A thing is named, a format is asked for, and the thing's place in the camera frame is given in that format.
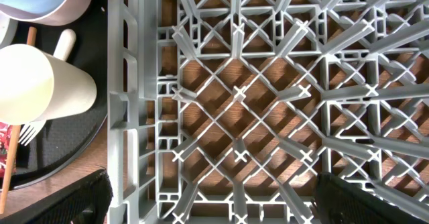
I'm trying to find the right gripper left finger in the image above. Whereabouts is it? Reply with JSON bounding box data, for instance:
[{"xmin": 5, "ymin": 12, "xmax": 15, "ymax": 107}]
[{"xmin": 1, "ymin": 169, "xmax": 113, "ymax": 224}]

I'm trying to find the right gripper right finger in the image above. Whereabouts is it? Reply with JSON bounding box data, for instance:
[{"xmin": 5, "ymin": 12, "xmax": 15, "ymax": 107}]
[{"xmin": 312, "ymin": 172, "xmax": 424, "ymax": 224}]

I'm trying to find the cream white cup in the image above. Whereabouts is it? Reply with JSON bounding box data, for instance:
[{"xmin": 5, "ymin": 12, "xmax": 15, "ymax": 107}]
[{"xmin": 1, "ymin": 44, "xmax": 97, "ymax": 125}]

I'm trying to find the pink bowl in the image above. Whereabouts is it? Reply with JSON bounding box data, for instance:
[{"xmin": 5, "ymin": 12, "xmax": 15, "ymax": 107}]
[{"xmin": 1, "ymin": 0, "xmax": 91, "ymax": 26}]

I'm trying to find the grey plate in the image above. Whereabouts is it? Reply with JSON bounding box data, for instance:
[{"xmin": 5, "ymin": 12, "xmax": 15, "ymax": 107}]
[{"xmin": 0, "ymin": 14, "xmax": 18, "ymax": 48}]

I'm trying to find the grey dishwasher rack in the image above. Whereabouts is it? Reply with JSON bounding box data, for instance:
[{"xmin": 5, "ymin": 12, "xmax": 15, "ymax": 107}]
[{"xmin": 107, "ymin": 0, "xmax": 428, "ymax": 223}]

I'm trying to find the round black serving tray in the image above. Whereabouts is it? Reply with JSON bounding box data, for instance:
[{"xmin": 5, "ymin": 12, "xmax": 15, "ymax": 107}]
[{"xmin": 10, "ymin": 0, "xmax": 108, "ymax": 190}]

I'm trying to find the white plastic fork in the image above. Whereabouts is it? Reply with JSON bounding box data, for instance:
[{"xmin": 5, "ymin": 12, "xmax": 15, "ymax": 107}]
[{"xmin": 17, "ymin": 28, "xmax": 77, "ymax": 147}]

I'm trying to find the wooden chopstick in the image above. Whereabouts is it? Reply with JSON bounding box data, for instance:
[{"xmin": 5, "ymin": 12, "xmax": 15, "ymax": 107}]
[{"xmin": 0, "ymin": 25, "xmax": 38, "ymax": 215}]

